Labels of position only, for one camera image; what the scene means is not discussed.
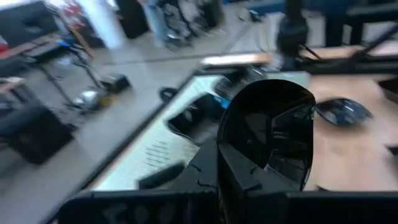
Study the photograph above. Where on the black leaf-shaped plate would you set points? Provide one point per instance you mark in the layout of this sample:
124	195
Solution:
342	112
270	124

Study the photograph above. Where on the black floor case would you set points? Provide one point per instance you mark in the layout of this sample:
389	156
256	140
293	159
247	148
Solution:
37	137

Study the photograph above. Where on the white perforated metal rack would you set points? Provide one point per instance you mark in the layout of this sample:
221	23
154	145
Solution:
149	155

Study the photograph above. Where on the black floor box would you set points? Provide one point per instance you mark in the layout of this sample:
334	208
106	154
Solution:
115	82

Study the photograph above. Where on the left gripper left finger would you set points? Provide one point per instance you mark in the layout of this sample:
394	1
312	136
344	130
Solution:
205	171

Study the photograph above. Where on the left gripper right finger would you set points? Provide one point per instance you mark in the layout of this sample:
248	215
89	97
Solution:
233	186

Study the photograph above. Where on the floor fan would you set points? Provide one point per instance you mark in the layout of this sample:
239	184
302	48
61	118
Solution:
90	98

